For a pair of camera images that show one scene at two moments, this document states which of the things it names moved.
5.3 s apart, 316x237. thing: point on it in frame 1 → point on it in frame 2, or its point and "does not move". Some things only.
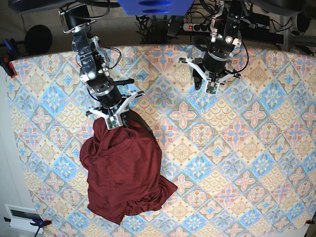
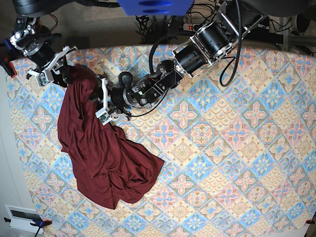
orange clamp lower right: (309, 221) does not move
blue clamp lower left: (39, 222) does not move
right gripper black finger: (197, 79) → (98, 92)
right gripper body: (214, 67) → (124, 95)
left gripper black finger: (126, 117) → (65, 76)
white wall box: (21, 217) does not move
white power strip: (195, 27) does not move
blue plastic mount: (156, 7) does not move
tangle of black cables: (159, 29) does not move
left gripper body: (105, 91) → (39, 53)
